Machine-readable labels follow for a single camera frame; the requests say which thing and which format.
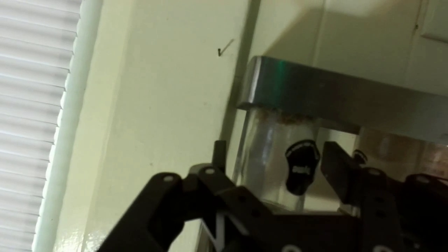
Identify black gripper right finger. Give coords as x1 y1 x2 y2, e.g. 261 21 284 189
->
320 140 448 252

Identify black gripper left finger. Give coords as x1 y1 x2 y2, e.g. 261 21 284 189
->
96 138 299 252

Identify white window blind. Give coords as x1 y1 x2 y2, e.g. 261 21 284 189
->
0 0 84 252

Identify steel wall shelf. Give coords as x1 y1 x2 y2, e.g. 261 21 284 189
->
235 54 448 144

